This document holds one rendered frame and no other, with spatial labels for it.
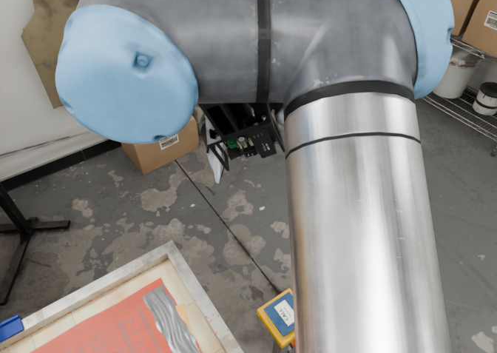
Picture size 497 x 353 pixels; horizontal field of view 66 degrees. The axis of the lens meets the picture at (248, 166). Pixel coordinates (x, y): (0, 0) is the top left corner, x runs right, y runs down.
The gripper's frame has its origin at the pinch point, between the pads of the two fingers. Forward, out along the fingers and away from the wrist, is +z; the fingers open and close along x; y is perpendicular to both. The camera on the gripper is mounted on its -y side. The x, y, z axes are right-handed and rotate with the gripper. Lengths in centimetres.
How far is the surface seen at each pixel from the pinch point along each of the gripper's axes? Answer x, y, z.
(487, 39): 135, -178, 177
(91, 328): -74, -4, 55
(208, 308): -40, -4, 64
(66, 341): -79, -1, 52
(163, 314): -54, -5, 62
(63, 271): -163, -71, 131
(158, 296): -56, -11, 62
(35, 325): -86, -6, 46
